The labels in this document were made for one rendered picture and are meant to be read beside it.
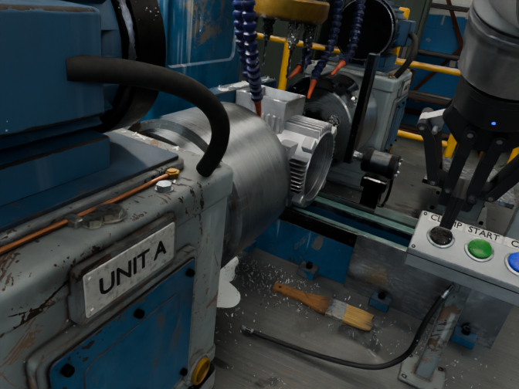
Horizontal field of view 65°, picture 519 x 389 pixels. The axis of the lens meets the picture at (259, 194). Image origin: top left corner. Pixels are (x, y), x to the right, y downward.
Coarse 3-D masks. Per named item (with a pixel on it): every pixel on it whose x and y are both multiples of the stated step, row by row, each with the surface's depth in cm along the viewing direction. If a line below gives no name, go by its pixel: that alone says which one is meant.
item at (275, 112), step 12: (240, 96) 87; (264, 96) 84; (276, 96) 93; (288, 96) 92; (300, 96) 89; (252, 108) 87; (264, 108) 85; (276, 108) 84; (288, 108) 84; (300, 108) 90; (276, 120) 85; (276, 132) 85
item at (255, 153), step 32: (128, 128) 60; (160, 128) 57; (192, 128) 55; (256, 128) 64; (224, 160) 54; (256, 160) 60; (256, 192) 59; (288, 192) 69; (256, 224) 61; (224, 256) 59
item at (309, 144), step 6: (336, 132) 92; (306, 138) 81; (312, 138) 81; (306, 144) 81; (312, 144) 80; (306, 150) 81; (312, 150) 81; (324, 180) 96; (294, 198) 86; (300, 198) 86; (294, 204) 87; (300, 204) 86
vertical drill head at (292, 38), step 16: (256, 0) 74; (272, 0) 73; (288, 0) 72; (304, 0) 73; (256, 16) 76; (272, 16) 74; (288, 16) 74; (304, 16) 74; (320, 16) 76; (272, 32) 88; (304, 32) 84; (288, 48) 79; (288, 64) 80
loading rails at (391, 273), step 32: (320, 192) 98; (288, 224) 89; (320, 224) 86; (352, 224) 93; (384, 224) 90; (288, 256) 92; (320, 256) 88; (352, 256) 84; (384, 256) 80; (352, 288) 86; (384, 288) 82; (416, 288) 79; (480, 320) 75
